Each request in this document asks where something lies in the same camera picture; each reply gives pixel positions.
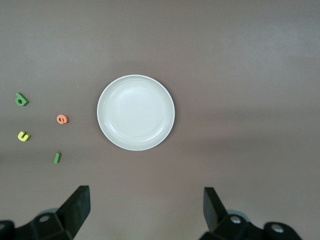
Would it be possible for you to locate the beige round plate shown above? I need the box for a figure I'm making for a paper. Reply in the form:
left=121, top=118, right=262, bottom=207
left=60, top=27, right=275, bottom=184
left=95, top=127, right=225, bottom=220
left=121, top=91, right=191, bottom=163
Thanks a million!
left=96, top=74, right=176, bottom=152

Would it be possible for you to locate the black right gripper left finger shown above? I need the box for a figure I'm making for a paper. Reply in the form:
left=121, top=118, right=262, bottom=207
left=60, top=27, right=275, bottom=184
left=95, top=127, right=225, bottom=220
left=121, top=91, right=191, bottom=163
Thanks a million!
left=0, top=185, right=91, bottom=240

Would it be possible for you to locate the green foam letter p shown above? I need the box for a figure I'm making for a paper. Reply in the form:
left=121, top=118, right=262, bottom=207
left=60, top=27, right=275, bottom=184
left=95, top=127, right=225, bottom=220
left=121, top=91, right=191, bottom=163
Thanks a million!
left=14, top=92, right=30, bottom=107

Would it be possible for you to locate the yellow foam letter u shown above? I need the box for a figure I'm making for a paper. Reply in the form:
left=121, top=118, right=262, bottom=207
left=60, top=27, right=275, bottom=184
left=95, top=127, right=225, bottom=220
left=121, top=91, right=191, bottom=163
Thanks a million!
left=17, top=131, right=31, bottom=143

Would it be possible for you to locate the brown table mat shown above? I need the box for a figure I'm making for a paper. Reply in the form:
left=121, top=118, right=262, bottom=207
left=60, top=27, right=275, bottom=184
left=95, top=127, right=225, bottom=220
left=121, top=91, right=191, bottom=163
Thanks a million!
left=0, top=0, right=320, bottom=240

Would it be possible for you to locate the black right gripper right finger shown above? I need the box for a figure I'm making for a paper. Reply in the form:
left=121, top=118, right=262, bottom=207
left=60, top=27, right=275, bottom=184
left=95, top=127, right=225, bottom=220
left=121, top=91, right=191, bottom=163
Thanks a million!
left=201, top=187, right=305, bottom=240

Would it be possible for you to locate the orange foam letter e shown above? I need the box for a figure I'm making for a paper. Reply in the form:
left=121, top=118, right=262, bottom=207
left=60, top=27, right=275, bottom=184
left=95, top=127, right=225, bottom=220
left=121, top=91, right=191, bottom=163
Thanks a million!
left=56, top=114, right=70, bottom=125

